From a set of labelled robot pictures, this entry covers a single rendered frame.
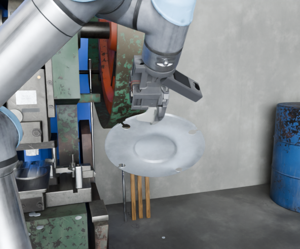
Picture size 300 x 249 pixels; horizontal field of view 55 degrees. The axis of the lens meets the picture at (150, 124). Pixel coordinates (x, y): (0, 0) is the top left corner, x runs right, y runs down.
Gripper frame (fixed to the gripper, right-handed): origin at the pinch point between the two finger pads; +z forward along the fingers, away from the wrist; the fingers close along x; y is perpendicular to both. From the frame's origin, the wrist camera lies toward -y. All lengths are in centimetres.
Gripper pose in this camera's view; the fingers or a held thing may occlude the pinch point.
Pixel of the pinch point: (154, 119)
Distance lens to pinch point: 74.3
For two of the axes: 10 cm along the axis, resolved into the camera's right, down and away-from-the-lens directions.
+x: 1.4, 8.2, -5.6
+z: -1.5, 5.8, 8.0
